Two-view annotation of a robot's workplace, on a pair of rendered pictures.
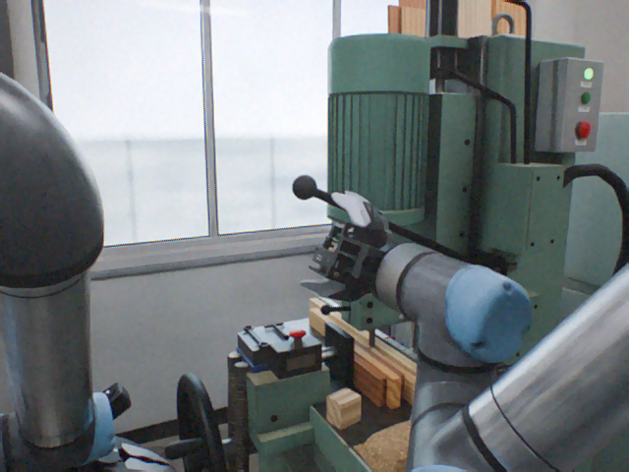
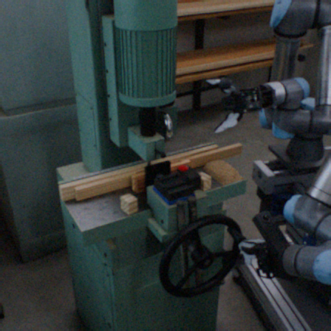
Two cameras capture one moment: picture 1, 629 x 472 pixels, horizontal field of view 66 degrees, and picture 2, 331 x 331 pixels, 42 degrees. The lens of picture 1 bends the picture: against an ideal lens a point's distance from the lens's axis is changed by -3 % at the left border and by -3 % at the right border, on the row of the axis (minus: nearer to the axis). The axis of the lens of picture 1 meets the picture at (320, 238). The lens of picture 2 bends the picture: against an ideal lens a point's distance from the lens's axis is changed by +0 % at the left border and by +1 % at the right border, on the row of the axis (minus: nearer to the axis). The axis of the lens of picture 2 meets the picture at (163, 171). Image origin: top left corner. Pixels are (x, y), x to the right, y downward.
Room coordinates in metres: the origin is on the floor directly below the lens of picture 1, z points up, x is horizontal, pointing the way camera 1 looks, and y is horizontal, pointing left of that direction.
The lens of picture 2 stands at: (0.90, 1.16, 1.67)
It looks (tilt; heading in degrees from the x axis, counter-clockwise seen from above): 30 degrees down; 268
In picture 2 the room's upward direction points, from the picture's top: straight up
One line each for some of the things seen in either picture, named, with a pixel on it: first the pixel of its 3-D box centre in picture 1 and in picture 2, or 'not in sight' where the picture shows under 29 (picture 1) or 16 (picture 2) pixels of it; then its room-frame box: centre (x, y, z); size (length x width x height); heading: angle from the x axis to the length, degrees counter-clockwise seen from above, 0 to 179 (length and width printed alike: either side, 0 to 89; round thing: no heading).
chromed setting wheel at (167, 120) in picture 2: not in sight; (162, 126); (0.84, -0.27, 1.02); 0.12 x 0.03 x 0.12; 117
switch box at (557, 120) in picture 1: (568, 106); not in sight; (0.91, -0.45, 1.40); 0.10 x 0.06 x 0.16; 117
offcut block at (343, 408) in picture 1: (343, 408); (202, 182); (0.72, -0.04, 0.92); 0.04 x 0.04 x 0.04; 39
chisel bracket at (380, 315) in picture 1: (381, 306); (146, 143); (0.90, -0.12, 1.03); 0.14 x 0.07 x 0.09; 117
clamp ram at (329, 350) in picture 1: (324, 355); (162, 179); (0.85, -0.01, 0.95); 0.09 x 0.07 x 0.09; 27
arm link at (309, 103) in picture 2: not in sight; (309, 116); (0.24, -0.42, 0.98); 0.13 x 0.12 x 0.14; 166
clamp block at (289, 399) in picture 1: (278, 383); (176, 203); (0.81, 0.07, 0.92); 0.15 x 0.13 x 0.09; 27
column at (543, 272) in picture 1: (490, 225); (111, 82); (1.03, -0.36, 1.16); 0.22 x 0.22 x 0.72; 27
